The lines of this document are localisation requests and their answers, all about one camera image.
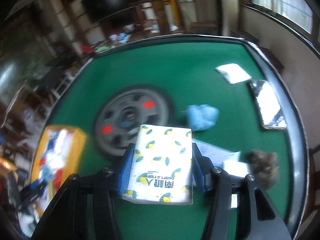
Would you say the white folded cloth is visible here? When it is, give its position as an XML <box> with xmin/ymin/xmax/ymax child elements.
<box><xmin>223</xmin><ymin>160</ymin><xmax>250</xmax><ymax>209</ymax></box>

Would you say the grey round table centre disc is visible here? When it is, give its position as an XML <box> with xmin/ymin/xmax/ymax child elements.
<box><xmin>93</xmin><ymin>84</ymin><xmax>175</xmax><ymax>158</ymax></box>

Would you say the yellow rimmed storage tray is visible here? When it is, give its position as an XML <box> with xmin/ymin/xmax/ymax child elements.
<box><xmin>30</xmin><ymin>125</ymin><xmax>87</xmax><ymax>216</ymax></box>

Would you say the black smartphone gold case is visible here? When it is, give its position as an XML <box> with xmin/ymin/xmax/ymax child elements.
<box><xmin>248</xmin><ymin>79</ymin><xmax>287</xmax><ymax>130</ymax></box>

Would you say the white paper card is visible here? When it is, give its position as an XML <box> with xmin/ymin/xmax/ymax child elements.
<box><xmin>215</xmin><ymin>63</ymin><xmax>251</xmax><ymax>85</ymax></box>

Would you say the black flat television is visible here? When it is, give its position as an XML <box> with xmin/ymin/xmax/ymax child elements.
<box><xmin>81</xmin><ymin>0</ymin><xmax>140</xmax><ymax>26</ymax></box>

